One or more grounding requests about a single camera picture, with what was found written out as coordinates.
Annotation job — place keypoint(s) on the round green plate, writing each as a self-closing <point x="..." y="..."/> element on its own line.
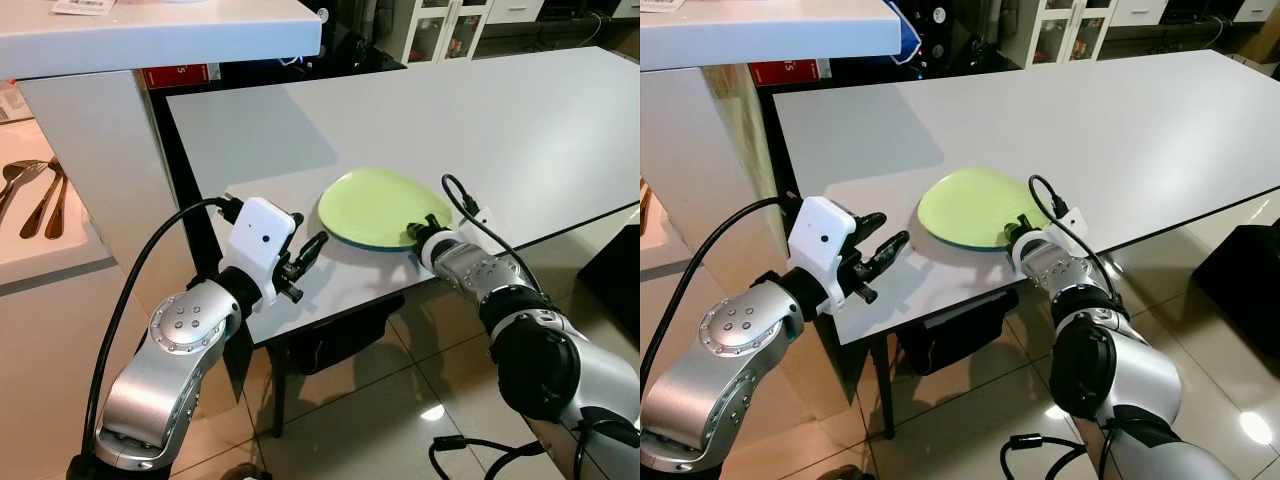
<point x="375" y="205"/>
<point x="970" y="205"/>

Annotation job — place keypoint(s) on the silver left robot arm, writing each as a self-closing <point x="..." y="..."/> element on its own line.
<point x="180" y="330"/>
<point x="735" y="335"/>

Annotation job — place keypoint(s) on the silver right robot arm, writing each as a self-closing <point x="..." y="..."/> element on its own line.
<point x="1130" y="375"/>
<point x="480" y="278"/>

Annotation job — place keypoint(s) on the black bag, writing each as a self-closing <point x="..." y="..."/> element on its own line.
<point x="955" y="335"/>
<point x="345" y="335"/>

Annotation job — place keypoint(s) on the black table leg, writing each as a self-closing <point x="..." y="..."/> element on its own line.
<point x="882" y="390"/>
<point x="279" y="390"/>

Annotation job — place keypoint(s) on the red box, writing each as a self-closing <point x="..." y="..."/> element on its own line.
<point x="175" y="76"/>
<point x="785" y="72"/>

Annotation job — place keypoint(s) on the blue white bag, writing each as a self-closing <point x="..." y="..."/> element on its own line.
<point x="908" y="35"/>

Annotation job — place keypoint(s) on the white glass door cabinet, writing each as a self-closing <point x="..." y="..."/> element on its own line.
<point x="470" y="25"/>
<point x="1075" y="25"/>

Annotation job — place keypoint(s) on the black storage box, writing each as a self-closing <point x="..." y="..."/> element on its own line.
<point x="1240" y="290"/>

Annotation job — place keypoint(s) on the white kitchen counter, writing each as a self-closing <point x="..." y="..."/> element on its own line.
<point x="760" y="30"/>
<point x="150" y="35"/>

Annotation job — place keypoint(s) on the metal fork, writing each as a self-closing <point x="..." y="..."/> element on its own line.
<point x="38" y="205"/>

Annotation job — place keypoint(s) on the white paper label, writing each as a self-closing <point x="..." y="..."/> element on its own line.
<point x="660" y="5"/>
<point x="85" y="6"/>

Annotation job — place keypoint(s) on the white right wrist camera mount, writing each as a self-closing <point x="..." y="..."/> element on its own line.
<point x="440" y="255"/>
<point x="1035" y="258"/>

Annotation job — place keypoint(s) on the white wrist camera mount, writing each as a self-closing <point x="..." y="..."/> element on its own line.
<point x="440" y="255"/>
<point x="258" y="235"/>
<point x="1035" y="258"/>
<point x="822" y="240"/>

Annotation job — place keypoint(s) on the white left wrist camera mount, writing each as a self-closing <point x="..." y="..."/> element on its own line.
<point x="822" y="240"/>
<point x="258" y="235"/>

